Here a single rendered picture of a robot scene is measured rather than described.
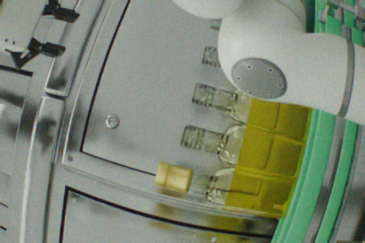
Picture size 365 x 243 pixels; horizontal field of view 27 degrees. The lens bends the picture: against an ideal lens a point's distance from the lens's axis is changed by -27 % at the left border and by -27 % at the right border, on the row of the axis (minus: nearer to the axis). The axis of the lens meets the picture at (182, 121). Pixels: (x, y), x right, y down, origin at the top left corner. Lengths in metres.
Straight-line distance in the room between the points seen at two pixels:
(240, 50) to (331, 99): 0.11
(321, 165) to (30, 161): 0.52
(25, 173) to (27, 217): 0.09
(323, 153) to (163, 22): 0.44
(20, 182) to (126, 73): 0.28
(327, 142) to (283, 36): 0.36
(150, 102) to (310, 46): 0.62
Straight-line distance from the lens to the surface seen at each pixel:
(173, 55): 1.49
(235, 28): 0.89
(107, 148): 1.45
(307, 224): 1.18
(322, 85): 0.89
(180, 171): 1.30
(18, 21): 1.18
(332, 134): 1.22
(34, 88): 1.51
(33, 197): 1.45
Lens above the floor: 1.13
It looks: 1 degrees up
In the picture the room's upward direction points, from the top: 76 degrees counter-clockwise
